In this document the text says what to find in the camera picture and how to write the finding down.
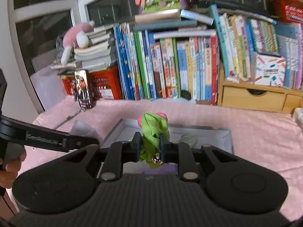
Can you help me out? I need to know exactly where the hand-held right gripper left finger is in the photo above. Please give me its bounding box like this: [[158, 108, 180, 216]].
[[62, 132, 142, 182]]

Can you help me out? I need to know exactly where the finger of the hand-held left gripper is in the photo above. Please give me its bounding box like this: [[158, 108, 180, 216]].
[[26, 124, 100, 153]]

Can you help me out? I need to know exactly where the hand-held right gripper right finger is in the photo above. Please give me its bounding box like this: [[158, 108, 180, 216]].
[[159, 134, 237, 182]]

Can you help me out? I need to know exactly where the green cloth with bell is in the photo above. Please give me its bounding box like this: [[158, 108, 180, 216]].
[[128, 113, 171, 170]]

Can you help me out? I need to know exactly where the pink plush toy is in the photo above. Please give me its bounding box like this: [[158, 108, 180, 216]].
[[138, 112, 168, 127]]

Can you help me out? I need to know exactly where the grey cardboard box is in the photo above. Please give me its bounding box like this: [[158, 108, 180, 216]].
[[102, 118, 233, 174]]

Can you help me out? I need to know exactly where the person's left hand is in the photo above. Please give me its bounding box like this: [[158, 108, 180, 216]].
[[0, 152, 27, 190]]

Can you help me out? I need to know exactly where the clear plastic bag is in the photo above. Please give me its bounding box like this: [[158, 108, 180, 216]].
[[71, 119, 102, 142]]

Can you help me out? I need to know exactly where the translucent plastic storage box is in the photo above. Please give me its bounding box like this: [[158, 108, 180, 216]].
[[30, 71, 69, 110]]

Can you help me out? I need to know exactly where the orange plastic crate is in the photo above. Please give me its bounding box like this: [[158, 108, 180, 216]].
[[60, 74, 76, 95]]

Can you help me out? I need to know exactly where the smartphone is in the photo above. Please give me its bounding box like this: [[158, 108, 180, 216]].
[[74, 70, 97, 112]]

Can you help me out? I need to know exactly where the red plastic crate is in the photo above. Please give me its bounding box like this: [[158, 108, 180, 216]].
[[91, 67, 123, 100]]

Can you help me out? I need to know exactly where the row of upright picture books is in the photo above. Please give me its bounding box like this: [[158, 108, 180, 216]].
[[113, 22, 219, 106]]

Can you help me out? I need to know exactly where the pink tablecloth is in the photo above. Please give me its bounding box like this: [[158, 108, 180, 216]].
[[14, 97, 303, 220]]

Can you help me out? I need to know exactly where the stack of worn paperback books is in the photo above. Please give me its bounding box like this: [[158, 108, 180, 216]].
[[50, 25, 116, 72]]

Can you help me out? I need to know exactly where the grey plush toy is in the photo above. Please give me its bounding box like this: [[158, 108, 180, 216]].
[[55, 35, 69, 64]]

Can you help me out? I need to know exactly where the wooden drawer organizer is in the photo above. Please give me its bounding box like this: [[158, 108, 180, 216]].
[[217, 61, 303, 114]]

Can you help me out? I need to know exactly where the pink and white plush bunny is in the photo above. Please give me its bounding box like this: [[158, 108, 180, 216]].
[[60, 21, 95, 65]]

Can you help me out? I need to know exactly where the pile of flat-lying books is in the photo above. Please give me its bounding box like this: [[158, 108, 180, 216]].
[[133, 8, 215, 39]]

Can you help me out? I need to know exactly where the white box with pencil print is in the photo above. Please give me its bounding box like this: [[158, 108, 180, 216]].
[[251, 52, 287, 87]]

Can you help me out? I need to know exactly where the red mesh basket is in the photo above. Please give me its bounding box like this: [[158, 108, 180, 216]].
[[269, 0, 303, 24]]

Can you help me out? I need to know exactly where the white spiral-wrapped cable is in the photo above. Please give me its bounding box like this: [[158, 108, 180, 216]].
[[66, 109, 82, 121]]

